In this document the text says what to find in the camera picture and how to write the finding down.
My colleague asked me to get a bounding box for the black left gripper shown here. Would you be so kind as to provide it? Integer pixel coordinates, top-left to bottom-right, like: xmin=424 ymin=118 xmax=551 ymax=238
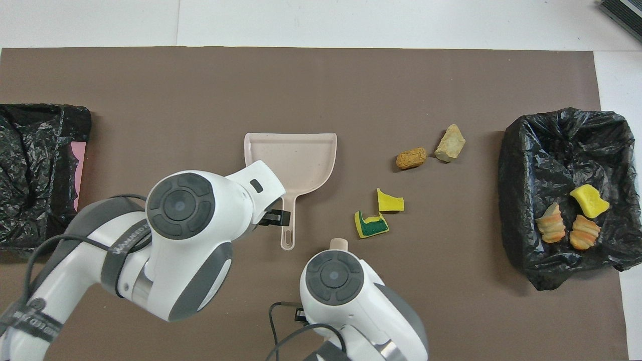
xmin=257 ymin=210 xmax=291 ymax=228

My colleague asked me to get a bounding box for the pink bin with black bag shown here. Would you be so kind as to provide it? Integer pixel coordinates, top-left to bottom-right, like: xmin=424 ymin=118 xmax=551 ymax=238
xmin=0 ymin=103 xmax=92 ymax=260

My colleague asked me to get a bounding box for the beige plastic dustpan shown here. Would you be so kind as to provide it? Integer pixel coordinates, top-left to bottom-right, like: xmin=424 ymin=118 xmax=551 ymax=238
xmin=244 ymin=132 xmax=338 ymax=250

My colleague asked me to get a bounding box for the small yellow sponge wedge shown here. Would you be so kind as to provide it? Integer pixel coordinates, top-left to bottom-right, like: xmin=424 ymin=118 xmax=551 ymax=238
xmin=377 ymin=188 xmax=405 ymax=213

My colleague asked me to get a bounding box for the yellow sponge chunk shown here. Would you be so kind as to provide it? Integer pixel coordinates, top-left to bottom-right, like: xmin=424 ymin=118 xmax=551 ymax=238
xmin=570 ymin=184 xmax=610 ymax=219

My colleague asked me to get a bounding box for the brown bread chunk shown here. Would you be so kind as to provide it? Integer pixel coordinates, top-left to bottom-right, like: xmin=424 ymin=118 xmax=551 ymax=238
xmin=396 ymin=147 xmax=427 ymax=170

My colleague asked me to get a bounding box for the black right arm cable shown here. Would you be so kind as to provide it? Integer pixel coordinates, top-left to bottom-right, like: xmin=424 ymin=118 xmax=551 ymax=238
xmin=266 ymin=301 xmax=347 ymax=361

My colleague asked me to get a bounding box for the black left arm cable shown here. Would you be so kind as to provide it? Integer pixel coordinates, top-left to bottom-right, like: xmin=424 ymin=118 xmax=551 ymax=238
xmin=20 ymin=193 xmax=151 ymax=311

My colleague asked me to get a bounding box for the dark ribbed object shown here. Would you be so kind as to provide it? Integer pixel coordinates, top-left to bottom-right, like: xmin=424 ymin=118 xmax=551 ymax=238
xmin=599 ymin=0 xmax=642 ymax=43

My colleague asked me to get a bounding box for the toy croissant piece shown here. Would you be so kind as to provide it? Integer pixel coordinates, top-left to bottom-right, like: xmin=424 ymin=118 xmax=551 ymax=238
xmin=570 ymin=215 xmax=601 ymax=250
xmin=535 ymin=202 xmax=566 ymax=244

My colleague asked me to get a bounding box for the yellow sponge with green layer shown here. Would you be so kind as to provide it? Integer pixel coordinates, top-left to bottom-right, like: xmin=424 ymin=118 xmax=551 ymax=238
xmin=354 ymin=211 xmax=389 ymax=239

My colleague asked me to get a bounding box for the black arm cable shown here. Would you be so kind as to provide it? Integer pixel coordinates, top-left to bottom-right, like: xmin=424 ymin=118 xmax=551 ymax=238
xmin=20 ymin=193 xmax=151 ymax=311
xmin=266 ymin=301 xmax=347 ymax=361

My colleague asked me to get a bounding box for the brown table mat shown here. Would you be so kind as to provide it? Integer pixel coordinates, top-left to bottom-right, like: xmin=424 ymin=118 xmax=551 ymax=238
xmin=0 ymin=47 xmax=630 ymax=361

